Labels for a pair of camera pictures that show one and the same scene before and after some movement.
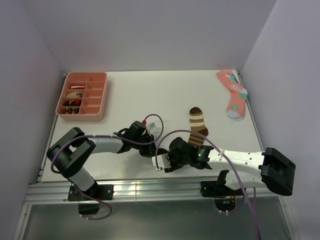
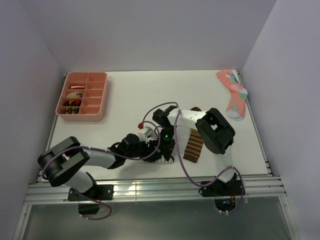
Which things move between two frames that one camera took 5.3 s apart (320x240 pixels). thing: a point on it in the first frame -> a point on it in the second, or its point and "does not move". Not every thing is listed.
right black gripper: [173, 167] -> [166, 148]
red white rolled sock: [77, 87] does not move
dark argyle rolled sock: [72, 103] does not move
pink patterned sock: [236, 108] does not move
